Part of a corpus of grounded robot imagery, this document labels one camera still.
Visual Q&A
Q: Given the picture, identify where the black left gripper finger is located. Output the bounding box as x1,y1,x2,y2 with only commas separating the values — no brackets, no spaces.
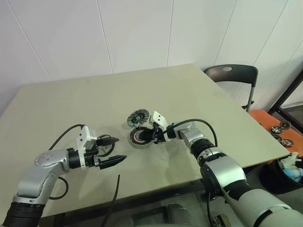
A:
97,136,120,146
98,155,128,170

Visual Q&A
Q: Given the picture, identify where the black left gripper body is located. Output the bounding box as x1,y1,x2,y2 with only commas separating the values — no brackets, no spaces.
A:
84,138,101,170

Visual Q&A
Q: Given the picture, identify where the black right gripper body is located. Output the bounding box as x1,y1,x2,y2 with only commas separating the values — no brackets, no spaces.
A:
149,124,168,144

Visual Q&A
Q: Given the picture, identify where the grey tape roll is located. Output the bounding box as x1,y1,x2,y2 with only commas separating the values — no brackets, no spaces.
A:
97,134,117,157

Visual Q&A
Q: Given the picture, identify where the silver spoked rotor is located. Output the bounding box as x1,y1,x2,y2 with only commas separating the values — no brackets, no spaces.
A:
126,108,150,128

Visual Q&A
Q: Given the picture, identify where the dark grey rounded shape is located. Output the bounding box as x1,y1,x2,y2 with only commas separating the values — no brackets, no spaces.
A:
165,203,198,227

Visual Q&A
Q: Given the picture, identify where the black folding chair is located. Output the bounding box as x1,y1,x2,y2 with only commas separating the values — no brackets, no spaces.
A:
204,64,258,113

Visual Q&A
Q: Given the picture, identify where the orange stool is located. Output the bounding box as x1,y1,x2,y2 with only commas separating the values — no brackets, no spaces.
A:
247,109,303,158

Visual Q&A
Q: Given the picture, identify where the black trash bin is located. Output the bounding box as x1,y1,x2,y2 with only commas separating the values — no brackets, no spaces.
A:
259,155,303,196

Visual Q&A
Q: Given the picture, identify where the white crumpled trash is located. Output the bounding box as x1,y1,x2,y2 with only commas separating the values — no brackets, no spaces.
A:
279,152,303,169

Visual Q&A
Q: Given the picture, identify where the blue white plastic wrapper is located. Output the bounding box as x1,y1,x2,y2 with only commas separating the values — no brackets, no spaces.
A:
283,167,303,183

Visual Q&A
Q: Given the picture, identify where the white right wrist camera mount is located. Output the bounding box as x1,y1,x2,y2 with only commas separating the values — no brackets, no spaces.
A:
151,110,178,143

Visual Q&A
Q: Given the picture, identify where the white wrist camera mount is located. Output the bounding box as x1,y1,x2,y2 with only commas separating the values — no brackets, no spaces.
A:
76,126,98,171
151,110,178,143

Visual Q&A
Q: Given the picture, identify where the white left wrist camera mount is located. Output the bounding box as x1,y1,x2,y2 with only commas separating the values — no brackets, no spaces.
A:
76,126,98,171

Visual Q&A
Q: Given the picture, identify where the thin black strap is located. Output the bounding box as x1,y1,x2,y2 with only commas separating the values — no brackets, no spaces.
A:
104,174,121,227

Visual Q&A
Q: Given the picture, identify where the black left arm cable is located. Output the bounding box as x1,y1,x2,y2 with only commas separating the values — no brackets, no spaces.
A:
47,124,86,199

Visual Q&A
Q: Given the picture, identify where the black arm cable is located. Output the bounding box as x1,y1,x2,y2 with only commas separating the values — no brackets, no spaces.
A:
170,118,218,148
47,124,86,199

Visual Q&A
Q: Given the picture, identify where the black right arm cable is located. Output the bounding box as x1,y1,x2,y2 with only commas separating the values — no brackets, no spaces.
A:
170,118,218,148

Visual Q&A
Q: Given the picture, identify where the thin black hanging cable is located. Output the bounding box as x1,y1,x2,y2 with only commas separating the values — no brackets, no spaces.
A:
205,191,213,227

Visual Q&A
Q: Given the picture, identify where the silver metal bracket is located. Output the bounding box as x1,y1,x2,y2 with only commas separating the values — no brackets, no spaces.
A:
214,213,231,227

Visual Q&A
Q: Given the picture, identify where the black metal frame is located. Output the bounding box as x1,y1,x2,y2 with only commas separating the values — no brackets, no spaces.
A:
267,67,303,142

